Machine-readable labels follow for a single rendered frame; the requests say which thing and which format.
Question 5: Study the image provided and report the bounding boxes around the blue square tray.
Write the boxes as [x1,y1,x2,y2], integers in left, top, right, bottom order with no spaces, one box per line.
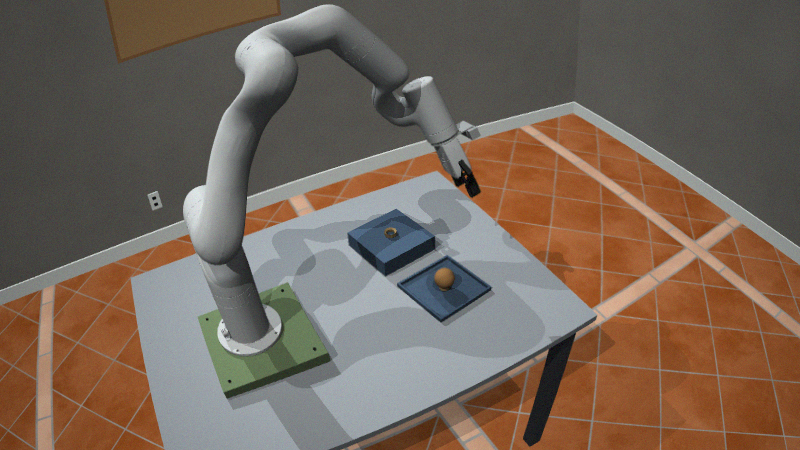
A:
[398,255,491,322]

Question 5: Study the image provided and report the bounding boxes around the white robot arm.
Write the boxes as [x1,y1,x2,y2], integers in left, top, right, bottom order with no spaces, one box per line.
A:
[183,4,480,356]

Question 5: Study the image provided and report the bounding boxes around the dark blue square box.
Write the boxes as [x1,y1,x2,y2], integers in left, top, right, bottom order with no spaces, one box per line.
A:
[348,209,435,276]

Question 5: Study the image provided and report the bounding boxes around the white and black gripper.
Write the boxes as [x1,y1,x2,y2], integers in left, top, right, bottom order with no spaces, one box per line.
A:
[430,132,481,198]

